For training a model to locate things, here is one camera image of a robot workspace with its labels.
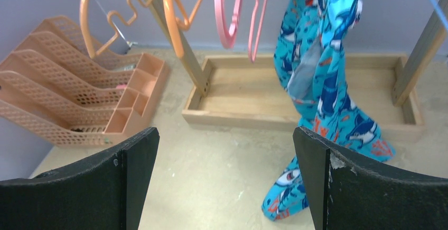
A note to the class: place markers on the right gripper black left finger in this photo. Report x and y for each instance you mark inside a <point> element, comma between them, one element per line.
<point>106,190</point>

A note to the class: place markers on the peach plastic file organizer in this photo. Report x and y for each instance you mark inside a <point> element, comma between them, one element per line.
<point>52,88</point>

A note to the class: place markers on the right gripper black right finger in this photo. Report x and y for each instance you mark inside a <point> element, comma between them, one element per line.
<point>347,190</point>

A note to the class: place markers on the wooden hanger rack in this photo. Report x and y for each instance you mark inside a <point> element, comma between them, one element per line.
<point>247,94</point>

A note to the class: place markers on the blue shark print shorts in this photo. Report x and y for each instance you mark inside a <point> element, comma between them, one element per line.
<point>310,63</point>

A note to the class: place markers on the blue wire hanger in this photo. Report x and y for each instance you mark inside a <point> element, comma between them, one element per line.
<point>439,13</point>

